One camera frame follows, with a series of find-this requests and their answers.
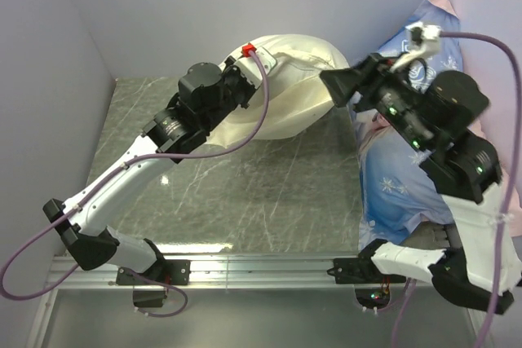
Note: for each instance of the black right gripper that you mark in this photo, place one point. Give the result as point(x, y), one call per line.
point(368, 75)

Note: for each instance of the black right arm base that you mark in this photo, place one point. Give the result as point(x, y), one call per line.
point(373, 289)

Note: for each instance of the cream white pillowcase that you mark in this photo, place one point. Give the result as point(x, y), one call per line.
point(297, 96)

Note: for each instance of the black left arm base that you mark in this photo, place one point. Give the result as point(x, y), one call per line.
point(151, 288)

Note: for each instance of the aluminium mounting rail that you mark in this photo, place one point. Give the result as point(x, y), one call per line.
point(247, 300)

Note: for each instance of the blue Elsa print pillow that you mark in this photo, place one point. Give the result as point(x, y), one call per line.
point(397, 195)

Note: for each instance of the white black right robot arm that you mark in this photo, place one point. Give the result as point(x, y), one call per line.
point(462, 167)

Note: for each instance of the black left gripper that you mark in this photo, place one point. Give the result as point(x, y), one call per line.
point(232, 69)

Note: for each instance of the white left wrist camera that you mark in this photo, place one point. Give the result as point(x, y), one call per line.
point(253, 58)

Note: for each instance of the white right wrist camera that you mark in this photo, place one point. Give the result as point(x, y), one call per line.
point(424, 42)

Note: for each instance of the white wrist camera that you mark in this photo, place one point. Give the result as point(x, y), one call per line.
point(253, 58)
point(424, 42)

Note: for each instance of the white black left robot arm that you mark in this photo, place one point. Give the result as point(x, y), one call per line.
point(205, 96)

